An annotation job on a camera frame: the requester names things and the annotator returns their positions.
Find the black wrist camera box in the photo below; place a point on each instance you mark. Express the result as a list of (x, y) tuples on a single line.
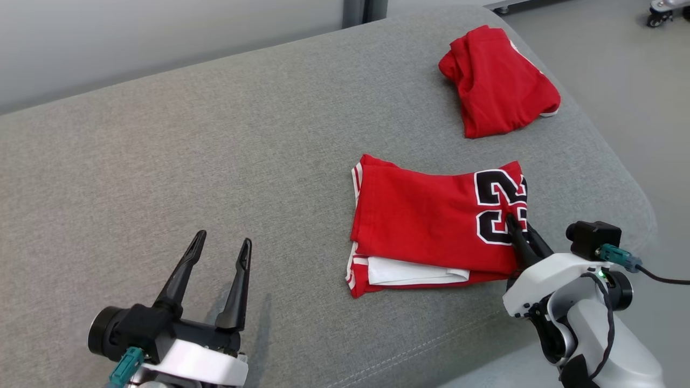
[(143, 326), (593, 237)]

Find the red shorts with white stripe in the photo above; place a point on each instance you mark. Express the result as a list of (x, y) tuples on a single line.
[(501, 81)]

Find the red white jersey shirt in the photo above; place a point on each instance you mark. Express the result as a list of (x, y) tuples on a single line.
[(420, 215)]

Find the black right wrist motor cylinder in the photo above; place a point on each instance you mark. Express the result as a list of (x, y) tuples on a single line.
[(622, 291)]

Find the grey caster wheel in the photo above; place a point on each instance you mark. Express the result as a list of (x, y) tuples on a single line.
[(660, 16)]

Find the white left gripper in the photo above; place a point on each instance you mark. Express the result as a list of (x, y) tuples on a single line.
[(205, 366)]

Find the black left wrist motor cylinder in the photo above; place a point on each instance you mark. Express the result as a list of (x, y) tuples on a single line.
[(102, 334)]

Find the grey metal frame post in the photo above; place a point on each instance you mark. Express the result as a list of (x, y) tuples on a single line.
[(364, 11)]

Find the black wrist motor cylinder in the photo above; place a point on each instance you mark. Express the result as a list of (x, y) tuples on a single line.
[(102, 334), (622, 291)]

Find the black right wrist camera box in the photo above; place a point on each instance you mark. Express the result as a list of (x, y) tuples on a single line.
[(593, 237)]

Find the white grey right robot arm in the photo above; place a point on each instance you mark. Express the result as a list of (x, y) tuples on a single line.
[(630, 350)]

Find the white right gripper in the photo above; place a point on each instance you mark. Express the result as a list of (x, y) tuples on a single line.
[(539, 283)]

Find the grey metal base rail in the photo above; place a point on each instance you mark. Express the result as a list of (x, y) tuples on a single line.
[(504, 8)]

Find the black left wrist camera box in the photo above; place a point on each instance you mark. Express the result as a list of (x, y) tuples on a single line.
[(143, 326)]

